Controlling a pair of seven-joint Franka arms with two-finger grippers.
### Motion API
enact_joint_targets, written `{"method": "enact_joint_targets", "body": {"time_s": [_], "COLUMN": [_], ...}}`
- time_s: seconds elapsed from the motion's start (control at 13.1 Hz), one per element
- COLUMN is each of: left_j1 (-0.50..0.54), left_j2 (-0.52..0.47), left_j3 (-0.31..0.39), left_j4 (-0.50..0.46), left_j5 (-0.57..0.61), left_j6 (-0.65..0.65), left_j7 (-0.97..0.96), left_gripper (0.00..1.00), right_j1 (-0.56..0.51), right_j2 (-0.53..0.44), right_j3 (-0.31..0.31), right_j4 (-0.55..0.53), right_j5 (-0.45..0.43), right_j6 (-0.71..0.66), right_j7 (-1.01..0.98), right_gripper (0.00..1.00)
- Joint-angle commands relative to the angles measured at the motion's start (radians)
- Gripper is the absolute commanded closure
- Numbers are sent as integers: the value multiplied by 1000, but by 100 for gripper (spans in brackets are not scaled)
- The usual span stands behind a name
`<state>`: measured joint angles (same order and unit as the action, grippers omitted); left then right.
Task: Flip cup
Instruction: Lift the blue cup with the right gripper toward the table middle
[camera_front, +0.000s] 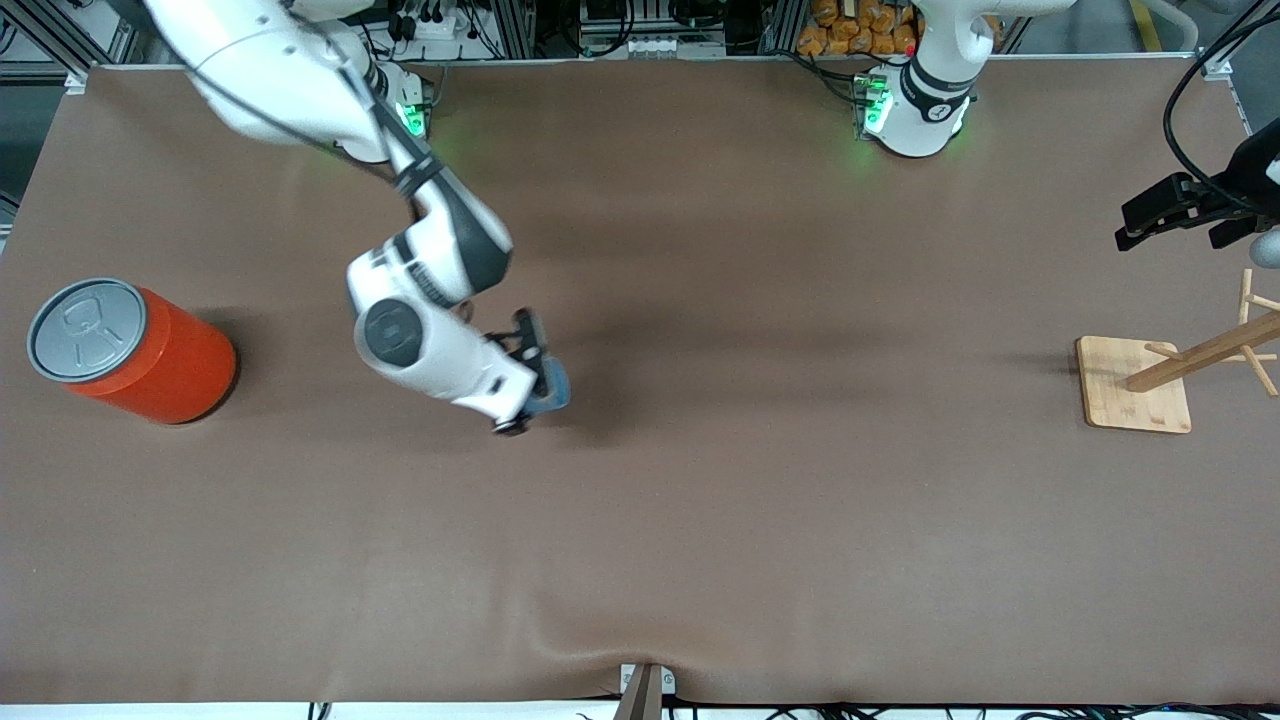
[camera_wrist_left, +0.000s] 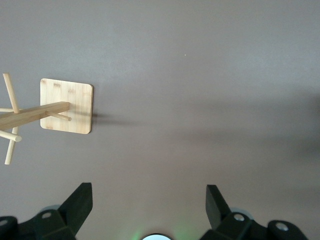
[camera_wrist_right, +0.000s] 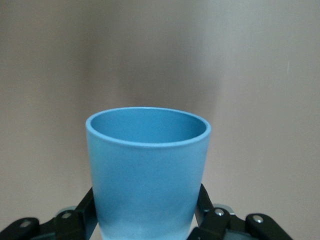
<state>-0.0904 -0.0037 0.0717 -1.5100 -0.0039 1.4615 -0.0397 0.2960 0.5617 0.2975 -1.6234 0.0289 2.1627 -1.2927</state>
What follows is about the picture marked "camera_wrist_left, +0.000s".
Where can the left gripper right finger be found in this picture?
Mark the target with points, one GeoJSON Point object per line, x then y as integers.
{"type": "Point", "coordinates": [225, 225]}

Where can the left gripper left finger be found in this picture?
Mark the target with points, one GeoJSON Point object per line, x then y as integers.
{"type": "Point", "coordinates": [70, 215]}

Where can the wooden cup rack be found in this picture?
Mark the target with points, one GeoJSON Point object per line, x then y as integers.
{"type": "Point", "coordinates": [67, 105]}

